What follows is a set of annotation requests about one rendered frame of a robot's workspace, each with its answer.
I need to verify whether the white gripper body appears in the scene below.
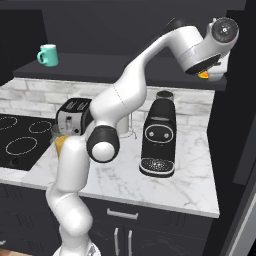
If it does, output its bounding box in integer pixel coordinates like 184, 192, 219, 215
207, 53, 231, 82

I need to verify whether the teal mug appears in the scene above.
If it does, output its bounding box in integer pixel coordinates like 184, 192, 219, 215
36, 44, 60, 68

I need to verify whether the glass pitcher with orange liquid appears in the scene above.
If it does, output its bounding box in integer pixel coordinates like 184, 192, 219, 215
49, 124, 73, 159

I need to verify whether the dark tall cabinet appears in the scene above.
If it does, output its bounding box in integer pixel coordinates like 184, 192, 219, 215
203, 0, 256, 256

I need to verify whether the black coffee machine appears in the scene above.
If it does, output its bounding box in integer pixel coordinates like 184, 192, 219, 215
138, 90, 178, 179

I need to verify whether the black and silver toaster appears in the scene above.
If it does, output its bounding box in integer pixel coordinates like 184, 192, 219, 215
54, 97, 96, 136

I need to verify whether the dark drawer front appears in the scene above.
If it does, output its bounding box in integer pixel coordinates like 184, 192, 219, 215
82, 196, 214, 242

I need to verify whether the dark cupboard door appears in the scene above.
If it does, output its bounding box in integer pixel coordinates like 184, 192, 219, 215
87, 219, 125, 256
123, 223, 205, 256

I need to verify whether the black hob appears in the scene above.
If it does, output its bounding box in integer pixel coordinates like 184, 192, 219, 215
0, 113, 58, 172

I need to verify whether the dark cabinet under hob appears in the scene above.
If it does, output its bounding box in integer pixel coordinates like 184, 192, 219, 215
0, 182, 63, 256

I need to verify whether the dark wall shelf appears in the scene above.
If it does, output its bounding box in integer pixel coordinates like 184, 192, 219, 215
12, 52, 228, 92

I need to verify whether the silver drawer handle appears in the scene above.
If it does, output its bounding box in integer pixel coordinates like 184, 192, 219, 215
106, 208, 140, 221

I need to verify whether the silver cupboard door handle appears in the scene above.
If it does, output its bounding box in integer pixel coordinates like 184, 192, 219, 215
127, 229, 134, 256
113, 227, 120, 256

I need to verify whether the dark wall cupboard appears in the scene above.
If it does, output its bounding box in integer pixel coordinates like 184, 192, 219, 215
0, 9, 48, 86

